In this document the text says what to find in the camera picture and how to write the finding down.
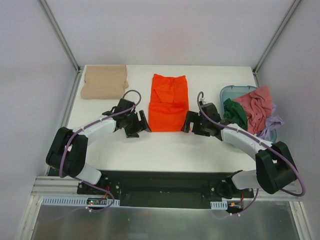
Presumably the orange t shirt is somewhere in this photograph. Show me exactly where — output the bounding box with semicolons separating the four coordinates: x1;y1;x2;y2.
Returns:
148;74;189;132

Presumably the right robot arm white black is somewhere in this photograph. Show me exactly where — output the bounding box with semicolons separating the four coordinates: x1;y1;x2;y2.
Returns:
181;102;298;198

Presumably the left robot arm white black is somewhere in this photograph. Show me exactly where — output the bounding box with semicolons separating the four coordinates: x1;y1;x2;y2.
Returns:
45;98;151;195

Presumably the green t shirt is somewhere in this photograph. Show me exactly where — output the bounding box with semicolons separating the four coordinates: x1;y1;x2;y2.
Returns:
223;98;248;131

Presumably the teal plastic basket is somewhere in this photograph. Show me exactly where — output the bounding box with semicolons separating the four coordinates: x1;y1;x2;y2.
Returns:
219;85;278;143

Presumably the folded beige t shirt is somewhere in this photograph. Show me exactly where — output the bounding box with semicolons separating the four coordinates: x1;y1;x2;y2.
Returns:
80;65;129;100

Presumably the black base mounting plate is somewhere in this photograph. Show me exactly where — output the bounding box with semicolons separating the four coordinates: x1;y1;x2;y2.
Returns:
77;170;254;209

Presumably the pink t shirt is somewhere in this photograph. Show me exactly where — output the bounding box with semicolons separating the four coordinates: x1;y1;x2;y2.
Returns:
233;85;273;135

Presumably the lavender t shirt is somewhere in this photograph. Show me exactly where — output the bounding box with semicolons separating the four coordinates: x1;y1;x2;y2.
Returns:
257;103;284;143

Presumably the left aluminium frame post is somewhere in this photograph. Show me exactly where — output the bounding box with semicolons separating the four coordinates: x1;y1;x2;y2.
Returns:
37;0;81;73

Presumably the right white cable duct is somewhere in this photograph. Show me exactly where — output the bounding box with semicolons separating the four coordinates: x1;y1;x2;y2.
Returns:
210;200;228;211

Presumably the front aluminium frame rail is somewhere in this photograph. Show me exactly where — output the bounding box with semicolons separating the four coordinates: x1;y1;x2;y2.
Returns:
31;176;303;202

